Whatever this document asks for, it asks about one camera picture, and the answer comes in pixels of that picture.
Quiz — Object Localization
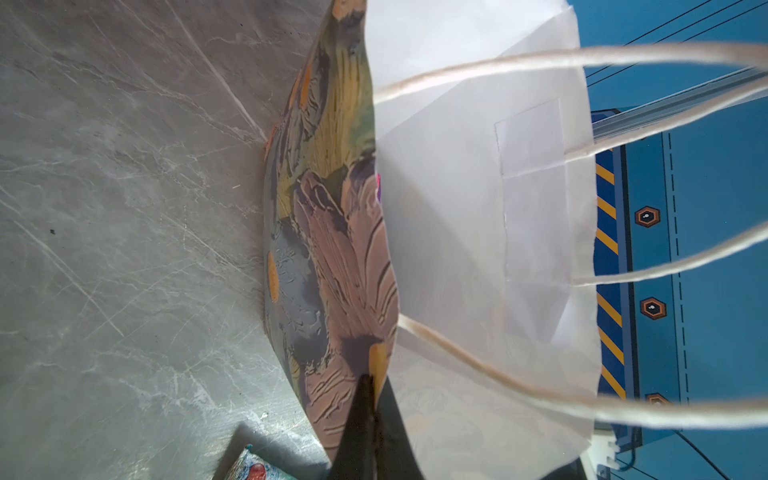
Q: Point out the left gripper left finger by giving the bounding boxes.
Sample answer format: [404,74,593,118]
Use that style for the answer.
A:
[328,375,376,480]

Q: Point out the teal Fox's candy bag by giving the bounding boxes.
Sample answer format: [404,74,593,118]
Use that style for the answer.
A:
[224,444,296,480]

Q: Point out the pink Fox's candy bag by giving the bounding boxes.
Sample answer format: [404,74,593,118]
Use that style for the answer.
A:
[375,173,382,202]

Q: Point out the floral paper bag white handles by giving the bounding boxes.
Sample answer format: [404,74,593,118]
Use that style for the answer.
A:
[263,1,767,479]

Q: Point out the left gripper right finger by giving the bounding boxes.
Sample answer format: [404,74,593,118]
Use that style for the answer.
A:
[375,380,424,480]

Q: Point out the right aluminium corner post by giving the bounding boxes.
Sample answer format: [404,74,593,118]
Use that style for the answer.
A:
[592,68,767,141]

